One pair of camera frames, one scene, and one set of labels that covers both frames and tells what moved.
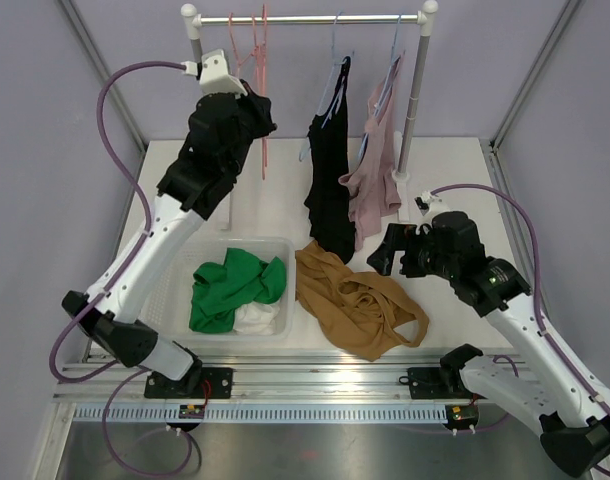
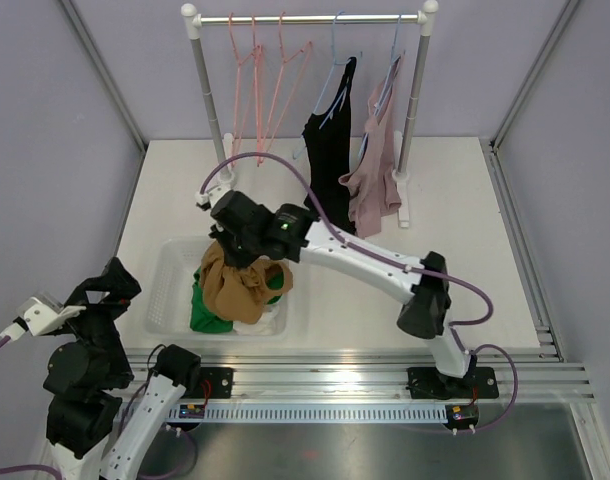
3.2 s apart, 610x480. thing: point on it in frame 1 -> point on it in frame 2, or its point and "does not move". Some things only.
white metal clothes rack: (424, 18) does not move
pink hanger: (260, 48) -> (291, 74)
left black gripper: (260, 107) -> (114, 280)
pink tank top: (370, 190) does not move
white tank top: (255, 318) does not move
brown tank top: (359, 312) -> (238, 295)
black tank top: (329, 205) does not move
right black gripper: (401, 237) -> (223, 236)
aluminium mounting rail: (331, 376) does not move
